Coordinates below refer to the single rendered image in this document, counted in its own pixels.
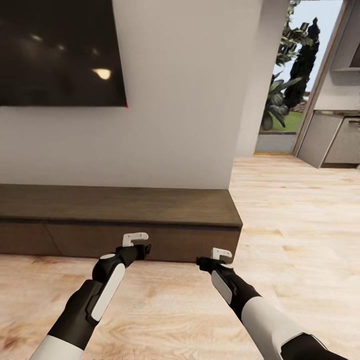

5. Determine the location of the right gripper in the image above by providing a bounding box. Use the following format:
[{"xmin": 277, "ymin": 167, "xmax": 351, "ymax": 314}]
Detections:
[{"xmin": 196, "ymin": 256, "xmax": 226, "ymax": 274}]

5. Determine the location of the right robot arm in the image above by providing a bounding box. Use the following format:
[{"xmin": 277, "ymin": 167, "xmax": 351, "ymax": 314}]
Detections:
[{"xmin": 196, "ymin": 248, "xmax": 348, "ymax": 360}]

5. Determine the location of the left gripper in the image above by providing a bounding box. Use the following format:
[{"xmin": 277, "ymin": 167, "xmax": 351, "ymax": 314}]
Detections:
[{"xmin": 115, "ymin": 244, "xmax": 152, "ymax": 264}]

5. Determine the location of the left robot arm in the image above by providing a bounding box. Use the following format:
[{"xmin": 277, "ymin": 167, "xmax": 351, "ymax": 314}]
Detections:
[{"xmin": 29, "ymin": 232, "xmax": 152, "ymax": 360}]

